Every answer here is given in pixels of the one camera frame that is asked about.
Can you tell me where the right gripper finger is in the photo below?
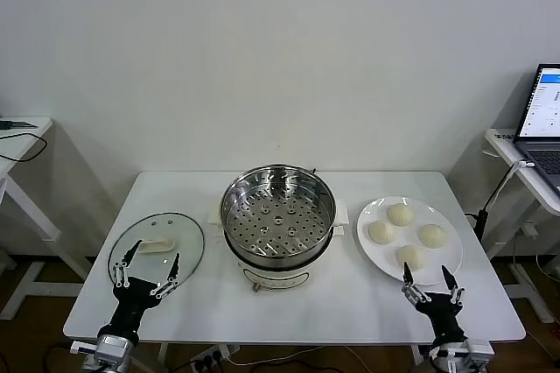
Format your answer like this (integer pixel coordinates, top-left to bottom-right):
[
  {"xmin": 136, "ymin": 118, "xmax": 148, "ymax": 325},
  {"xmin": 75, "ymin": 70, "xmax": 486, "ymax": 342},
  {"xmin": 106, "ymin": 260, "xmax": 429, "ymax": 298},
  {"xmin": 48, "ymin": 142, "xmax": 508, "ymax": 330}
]
[
  {"xmin": 401, "ymin": 261, "xmax": 432, "ymax": 306},
  {"xmin": 440, "ymin": 264, "xmax": 466, "ymax": 306}
]

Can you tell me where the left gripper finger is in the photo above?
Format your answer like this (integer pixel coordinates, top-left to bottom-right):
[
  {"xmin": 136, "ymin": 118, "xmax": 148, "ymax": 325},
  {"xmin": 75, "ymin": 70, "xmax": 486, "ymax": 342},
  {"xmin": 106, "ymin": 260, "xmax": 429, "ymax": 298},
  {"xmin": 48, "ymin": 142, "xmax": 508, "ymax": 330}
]
[
  {"xmin": 150, "ymin": 251, "xmax": 182, "ymax": 300},
  {"xmin": 112, "ymin": 239, "xmax": 144, "ymax": 289}
]

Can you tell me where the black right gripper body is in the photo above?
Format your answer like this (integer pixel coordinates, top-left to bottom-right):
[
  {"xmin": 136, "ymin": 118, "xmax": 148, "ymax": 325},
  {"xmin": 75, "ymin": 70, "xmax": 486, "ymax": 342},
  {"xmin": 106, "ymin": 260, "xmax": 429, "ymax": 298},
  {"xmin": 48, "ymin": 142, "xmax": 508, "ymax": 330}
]
[{"xmin": 414, "ymin": 292, "xmax": 468, "ymax": 348}]

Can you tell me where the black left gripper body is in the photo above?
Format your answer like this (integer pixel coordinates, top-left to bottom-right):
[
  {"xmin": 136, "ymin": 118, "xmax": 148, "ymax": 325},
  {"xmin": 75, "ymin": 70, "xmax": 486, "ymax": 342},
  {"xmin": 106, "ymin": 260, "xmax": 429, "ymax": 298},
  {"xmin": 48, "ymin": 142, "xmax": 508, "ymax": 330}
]
[{"xmin": 108, "ymin": 277, "xmax": 163, "ymax": 340}]

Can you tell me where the white steamed baozi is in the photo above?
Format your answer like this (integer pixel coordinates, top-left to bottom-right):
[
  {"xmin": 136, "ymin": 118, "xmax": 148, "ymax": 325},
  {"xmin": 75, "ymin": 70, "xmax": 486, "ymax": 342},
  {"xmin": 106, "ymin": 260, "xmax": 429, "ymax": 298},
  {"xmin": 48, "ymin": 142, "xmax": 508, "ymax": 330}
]
[
  {"xmin": 417, "ymin": 222, "xmax": 450, "ymax": 250},
  {"xmin": 395, "ymin": 244, "xmax": 427, "ymax": 271},
  {"xmin": 367, "ymin": 220, "xmax": 395, "ymax": 245},
  {"xmin": 386, "ymin": 202, "xmax": 416, "ymax": 229}
]

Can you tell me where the round glass pot lid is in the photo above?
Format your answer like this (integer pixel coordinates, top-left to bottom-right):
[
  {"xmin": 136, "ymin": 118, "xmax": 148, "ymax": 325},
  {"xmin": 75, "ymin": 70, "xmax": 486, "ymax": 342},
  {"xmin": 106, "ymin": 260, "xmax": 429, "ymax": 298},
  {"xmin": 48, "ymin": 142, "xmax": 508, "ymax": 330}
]
[{"xmin": 107, "ymin": 212, "xmax": 206, "ymax": 299}]

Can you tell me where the perforated steel steamer basket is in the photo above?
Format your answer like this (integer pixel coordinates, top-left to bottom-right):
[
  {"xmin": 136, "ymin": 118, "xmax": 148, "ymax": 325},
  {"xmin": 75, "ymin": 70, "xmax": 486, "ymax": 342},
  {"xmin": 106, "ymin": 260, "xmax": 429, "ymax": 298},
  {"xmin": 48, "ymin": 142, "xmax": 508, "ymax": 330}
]
[{"xmin": 220, "ymin": 165, "xmax": 337, "ymax": 267}]

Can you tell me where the white round plate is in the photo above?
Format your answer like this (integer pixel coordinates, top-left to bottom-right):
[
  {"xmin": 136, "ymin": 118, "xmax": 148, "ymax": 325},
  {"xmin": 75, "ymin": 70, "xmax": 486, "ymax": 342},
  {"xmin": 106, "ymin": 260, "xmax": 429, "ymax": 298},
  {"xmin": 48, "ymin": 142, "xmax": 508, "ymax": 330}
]
[{"xmin": 356, "ymin": 195, "xmax": 464, "ymax": 286}]

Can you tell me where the white floor power strip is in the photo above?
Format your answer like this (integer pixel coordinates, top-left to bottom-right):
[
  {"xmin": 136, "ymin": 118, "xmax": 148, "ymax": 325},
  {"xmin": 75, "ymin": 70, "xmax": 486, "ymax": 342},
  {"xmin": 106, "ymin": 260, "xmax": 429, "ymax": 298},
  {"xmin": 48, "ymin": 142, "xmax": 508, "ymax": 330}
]
[{"xmin": 190, "ymin": 345, "xmax": 241, "ymax": 372}]

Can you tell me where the white electric cooking pot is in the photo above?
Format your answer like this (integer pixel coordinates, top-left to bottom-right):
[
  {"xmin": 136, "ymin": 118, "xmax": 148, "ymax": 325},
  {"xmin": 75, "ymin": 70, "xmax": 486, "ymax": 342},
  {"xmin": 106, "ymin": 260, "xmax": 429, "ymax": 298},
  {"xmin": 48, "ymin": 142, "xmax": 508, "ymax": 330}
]
[{"xmin": 207, "ymin": 197, "xmax": 350, "ymax": 294}]

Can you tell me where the white side table with laptop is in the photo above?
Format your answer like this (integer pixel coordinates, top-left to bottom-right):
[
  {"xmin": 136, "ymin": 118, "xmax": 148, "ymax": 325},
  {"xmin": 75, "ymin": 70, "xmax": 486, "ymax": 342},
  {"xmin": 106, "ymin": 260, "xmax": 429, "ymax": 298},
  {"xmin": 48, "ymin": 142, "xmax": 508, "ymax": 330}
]
[{"xmin": 483, "ymin": 127, "xmax": 560, "ymax": 322}]

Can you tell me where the flat green black device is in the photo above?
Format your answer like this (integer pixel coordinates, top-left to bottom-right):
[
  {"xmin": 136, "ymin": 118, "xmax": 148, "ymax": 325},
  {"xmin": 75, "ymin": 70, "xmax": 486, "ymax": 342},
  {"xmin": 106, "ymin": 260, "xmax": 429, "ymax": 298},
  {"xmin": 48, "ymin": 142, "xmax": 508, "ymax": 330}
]
[{"xmin": 0, "ymin": 118, "xmax": 39, "ymax": 130}]

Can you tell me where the open grey laptop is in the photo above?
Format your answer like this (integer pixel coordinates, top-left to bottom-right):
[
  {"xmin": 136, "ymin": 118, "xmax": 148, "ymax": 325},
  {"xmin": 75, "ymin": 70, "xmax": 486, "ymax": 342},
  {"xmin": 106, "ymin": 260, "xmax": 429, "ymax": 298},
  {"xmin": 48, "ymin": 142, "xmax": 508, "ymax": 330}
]
[{"xmin": 514, "ymin": 63, "xmax": 560, "ymax": 199}]

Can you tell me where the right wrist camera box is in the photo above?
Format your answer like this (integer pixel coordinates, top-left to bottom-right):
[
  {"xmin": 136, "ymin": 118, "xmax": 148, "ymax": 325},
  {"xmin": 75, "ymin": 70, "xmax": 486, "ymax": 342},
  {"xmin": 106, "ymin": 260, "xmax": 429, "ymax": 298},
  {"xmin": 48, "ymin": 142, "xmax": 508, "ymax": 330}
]
[{"xmin": 464, "ymin": 340, "xmax": 495, "ymax": 368}]

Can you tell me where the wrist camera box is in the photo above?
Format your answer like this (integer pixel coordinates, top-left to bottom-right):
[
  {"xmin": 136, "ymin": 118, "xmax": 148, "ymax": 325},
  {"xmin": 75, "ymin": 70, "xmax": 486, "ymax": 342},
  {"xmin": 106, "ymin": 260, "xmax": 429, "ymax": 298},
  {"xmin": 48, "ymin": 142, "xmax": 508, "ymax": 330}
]
[
  {"xmin": 69, "ymin": 340, "xmax": 100, "ymax": 355},
  {"xmin": 464, "ymin": 340, "xmax": 495, "ymax": 368}
]

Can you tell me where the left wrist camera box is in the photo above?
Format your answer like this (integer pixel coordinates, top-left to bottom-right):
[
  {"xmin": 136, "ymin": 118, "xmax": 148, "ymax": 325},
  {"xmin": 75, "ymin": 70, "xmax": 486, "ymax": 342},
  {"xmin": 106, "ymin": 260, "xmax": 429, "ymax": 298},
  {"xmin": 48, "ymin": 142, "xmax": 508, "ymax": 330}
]
[{"xmin": 69, "ymin": 340, "xmax": 100, "ymax": 355}]

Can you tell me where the black stand with cable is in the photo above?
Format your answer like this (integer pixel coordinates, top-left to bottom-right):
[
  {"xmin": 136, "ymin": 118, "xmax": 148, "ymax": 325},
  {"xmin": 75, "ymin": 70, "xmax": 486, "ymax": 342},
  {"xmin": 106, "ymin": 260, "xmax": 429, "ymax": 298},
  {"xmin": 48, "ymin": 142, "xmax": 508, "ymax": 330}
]
[{"xmin": 464, "ymin": 164, "xmax": 517, "ymax": 241}]

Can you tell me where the thin black cable loop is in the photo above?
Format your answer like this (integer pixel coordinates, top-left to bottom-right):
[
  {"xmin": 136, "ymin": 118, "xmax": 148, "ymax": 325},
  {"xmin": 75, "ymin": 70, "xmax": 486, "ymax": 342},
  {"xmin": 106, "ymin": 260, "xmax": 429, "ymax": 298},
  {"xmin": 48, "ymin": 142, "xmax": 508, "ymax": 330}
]
[{"xmin": 0, "ymin": 131, "xmax": 48, "ymax": 163}]

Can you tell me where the white side table with cable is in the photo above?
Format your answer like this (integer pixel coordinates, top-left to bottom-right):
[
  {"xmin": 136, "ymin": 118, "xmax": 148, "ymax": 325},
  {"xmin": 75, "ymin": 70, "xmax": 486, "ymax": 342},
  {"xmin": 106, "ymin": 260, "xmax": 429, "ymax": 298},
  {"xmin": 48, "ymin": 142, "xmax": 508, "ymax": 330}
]
[{"xmin": 0, "ymin": 116, "xmax": 93, "ymax": 321}]

